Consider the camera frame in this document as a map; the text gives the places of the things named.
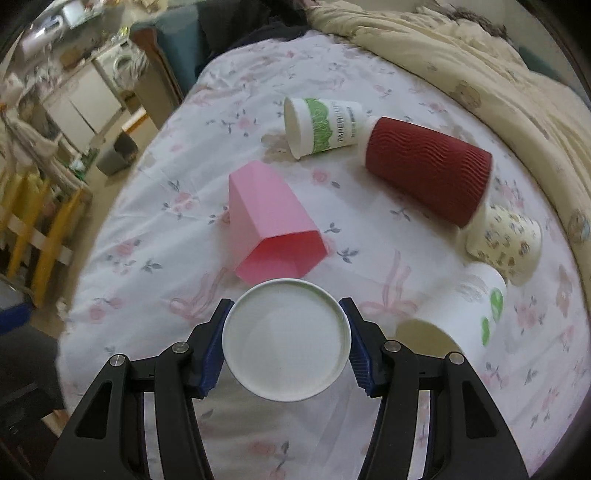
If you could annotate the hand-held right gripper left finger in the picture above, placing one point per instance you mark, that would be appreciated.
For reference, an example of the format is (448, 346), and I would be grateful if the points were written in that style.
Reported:
(213, 351)

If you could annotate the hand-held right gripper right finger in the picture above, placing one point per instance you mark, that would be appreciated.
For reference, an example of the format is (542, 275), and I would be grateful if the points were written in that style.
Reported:
(359, 350)

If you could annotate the plain white paper cup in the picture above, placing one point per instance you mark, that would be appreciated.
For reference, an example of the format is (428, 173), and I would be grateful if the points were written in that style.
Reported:
(287, 339)

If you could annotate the white cup with green leaves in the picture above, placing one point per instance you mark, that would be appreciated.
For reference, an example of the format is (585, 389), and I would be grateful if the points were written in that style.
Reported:
(461, 314)

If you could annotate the pink hexagonal cup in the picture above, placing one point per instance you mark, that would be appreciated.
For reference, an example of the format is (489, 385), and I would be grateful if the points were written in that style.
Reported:
(272, 221)

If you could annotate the cream animal print cup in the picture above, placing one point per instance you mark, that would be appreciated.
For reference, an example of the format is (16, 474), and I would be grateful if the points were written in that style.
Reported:
(505, 247)

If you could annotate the red ribbed paper cup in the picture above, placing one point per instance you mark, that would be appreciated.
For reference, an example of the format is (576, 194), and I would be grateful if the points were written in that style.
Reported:
(425, 168)

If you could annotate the white cup with green band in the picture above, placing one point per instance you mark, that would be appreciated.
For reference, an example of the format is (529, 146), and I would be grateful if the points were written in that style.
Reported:
(321, 125)

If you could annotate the floral white bed sheet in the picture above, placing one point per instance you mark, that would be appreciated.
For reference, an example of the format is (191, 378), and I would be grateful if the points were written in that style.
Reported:
(351, 230)

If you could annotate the grey waste bin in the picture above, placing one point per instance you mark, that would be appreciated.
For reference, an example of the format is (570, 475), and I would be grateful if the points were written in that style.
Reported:
(116, 154)

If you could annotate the yellow wooden rack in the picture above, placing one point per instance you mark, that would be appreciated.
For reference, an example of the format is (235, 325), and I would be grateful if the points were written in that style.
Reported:
(34, 221)

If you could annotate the white cabinet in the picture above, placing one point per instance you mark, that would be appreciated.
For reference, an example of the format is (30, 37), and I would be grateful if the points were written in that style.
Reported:
(81, 104)

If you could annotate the white washing machine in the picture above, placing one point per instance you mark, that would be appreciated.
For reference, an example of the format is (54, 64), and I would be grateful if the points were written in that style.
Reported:
(121, 62)

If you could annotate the teal upholstered chair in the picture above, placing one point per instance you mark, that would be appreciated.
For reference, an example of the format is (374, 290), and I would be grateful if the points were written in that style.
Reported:
(178, 44)

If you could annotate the cream bear print quilt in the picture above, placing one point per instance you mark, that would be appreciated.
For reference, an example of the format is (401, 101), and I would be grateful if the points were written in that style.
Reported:
(485, 60)

